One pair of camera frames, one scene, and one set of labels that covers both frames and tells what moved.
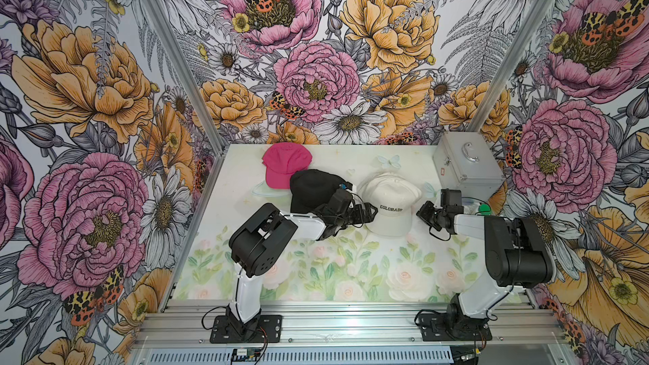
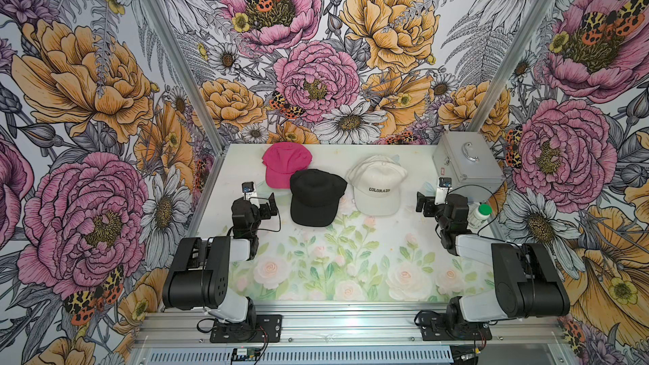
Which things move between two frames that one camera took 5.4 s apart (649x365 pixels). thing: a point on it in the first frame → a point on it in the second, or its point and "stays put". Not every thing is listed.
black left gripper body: x=353 y=215 → x=263 y=213
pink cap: x=281 y=160 stays put
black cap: x=310 y=189 stays put
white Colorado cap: x=394 y=195 → x=376 y=181
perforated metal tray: x=303 y=356 stays put
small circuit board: x=245 y=354 stays put
